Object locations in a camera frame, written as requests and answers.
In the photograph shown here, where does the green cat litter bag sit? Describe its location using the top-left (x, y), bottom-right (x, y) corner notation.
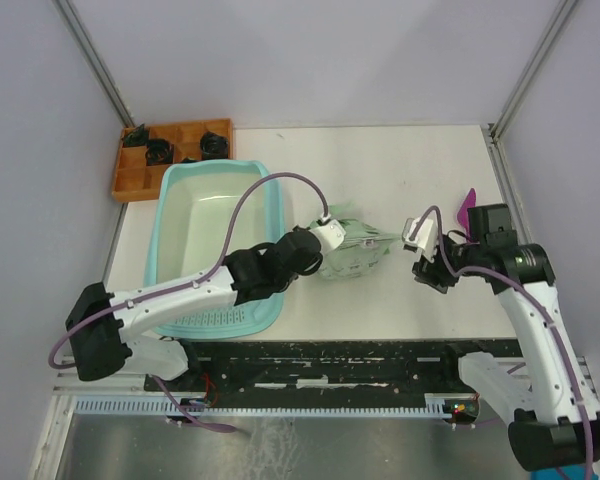
top-left (318, 202), bottom-right (401, 280)

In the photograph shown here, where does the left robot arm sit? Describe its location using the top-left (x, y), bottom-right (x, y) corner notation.
top-left (65, 222), bottom-right (344, 390)

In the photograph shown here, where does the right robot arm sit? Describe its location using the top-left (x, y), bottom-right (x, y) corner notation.
top-left (402, 204), bottom-right (600, 479)

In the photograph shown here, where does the magenta plastic litter scoop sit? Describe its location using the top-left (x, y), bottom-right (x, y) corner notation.
top-left (456, 188), bottom-right (477, 237)

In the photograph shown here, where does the teal plastic litter box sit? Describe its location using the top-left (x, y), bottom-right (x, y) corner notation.
top-left (144, 160), bottom-right (286, 340)

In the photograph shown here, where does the black round part in tray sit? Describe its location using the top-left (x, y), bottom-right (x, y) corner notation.
top-left (199, 131), bottom-right (230, 160)

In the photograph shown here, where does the small circuit board with LEDs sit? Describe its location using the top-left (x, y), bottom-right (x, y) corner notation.
top-left (450, 400), bottom-right (480, 424)

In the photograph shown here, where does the orange wooden compartment tray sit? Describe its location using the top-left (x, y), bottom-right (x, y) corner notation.
top-left (111, 118), bottom-right (234, 203)

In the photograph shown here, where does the blue foam pad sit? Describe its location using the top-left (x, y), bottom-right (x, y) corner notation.
top-left (530, 465), bottom-right (585, 480)

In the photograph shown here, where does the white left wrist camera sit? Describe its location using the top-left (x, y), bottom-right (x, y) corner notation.
top-left (309, 219), bottom-right (346, 255)

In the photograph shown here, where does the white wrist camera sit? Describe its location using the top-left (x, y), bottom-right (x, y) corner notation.
top-left (309, 219), bottom-right (346, 255)
top-left (402, 217), bottom-right (438, 262)

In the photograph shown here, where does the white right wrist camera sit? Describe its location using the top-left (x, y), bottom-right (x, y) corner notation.
top-left (402, 217), bottom-right (438, 262)

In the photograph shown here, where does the black mounting base plate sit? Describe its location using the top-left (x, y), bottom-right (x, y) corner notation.
top-left (166, 340), bottom-right (519, 409)

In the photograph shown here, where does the light blue cable duct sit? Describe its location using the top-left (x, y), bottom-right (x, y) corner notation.
top-left (73, 391), bottom-right (454, 417)

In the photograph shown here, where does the black ring part in tray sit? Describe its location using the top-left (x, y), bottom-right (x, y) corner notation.
top-left (145, 138), bottom-right (174, 166)

